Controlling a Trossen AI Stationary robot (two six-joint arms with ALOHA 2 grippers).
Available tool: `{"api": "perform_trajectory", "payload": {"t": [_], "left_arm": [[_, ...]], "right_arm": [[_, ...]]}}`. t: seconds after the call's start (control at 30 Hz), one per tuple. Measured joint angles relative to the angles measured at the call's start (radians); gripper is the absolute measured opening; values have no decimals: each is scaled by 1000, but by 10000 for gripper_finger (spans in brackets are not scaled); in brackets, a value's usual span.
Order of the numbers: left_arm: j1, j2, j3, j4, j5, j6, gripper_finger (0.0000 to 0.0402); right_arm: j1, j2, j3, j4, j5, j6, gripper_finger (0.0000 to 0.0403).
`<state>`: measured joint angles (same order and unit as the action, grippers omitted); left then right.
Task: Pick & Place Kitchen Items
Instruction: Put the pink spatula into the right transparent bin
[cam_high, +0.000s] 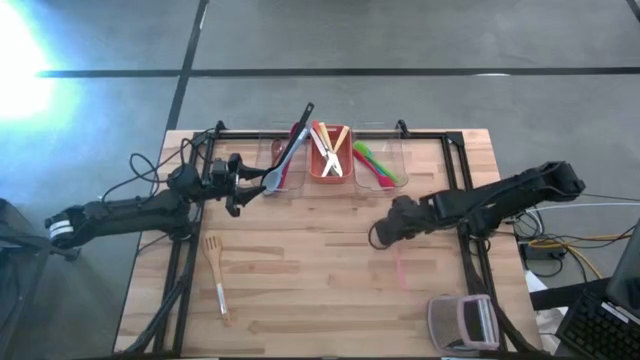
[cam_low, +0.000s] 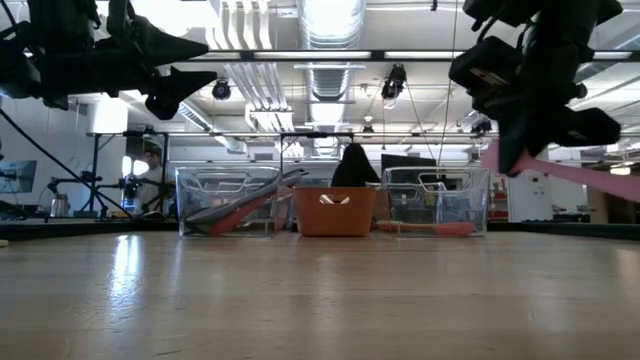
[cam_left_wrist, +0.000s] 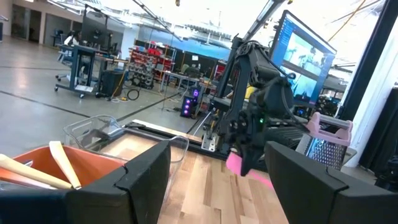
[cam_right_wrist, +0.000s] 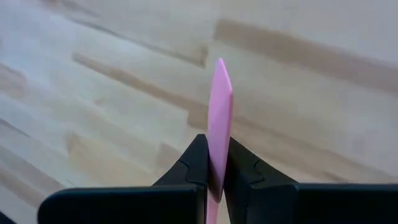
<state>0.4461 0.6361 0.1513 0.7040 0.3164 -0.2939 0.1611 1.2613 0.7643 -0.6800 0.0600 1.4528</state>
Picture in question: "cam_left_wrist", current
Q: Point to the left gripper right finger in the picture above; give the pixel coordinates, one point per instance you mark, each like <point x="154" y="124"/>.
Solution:
<point x="326" y="205"/>

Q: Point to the computer tower purple lights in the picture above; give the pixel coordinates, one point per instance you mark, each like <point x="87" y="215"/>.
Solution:
<point x="188" y="105"/>

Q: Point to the pink silicone spatula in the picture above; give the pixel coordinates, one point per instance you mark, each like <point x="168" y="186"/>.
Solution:
<point x="233" y="163"/>

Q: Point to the orange plastic bin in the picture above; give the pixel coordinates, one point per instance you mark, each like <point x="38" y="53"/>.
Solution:
<point x="93" y="165"/>

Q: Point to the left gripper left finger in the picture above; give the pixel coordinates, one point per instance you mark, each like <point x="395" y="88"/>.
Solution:
<point x="93" y="205"/>

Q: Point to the black wheeled workstation cart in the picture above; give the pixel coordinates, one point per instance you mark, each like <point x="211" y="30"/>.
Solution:
<point x="77" y="65"/>

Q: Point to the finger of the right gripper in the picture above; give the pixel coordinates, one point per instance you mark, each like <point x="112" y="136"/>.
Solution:
<point x="247" y="160"/>
<point x="257" y="155"/>

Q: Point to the grey tray device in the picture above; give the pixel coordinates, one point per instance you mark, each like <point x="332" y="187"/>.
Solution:
<point x="326" y="149"/>

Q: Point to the person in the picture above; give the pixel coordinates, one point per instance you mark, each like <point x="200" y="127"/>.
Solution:
<point x="72" y="39"/>

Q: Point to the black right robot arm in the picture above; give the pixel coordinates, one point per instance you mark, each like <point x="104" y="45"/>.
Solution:
<point x="239" y="81"/>

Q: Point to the rig computer monitor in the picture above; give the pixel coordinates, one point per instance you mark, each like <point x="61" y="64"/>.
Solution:
<point x="311" y="46"/>

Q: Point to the black aluminium table frame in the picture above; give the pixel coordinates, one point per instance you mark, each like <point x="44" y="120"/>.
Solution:
<point x="161" y="130"/>

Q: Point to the red parts shelf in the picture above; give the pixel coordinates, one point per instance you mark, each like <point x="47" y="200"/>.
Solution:
<point x="149" y="65"/>

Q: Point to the clear plastic bin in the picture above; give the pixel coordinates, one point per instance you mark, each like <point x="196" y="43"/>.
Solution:
<point x="124" y="143"/>

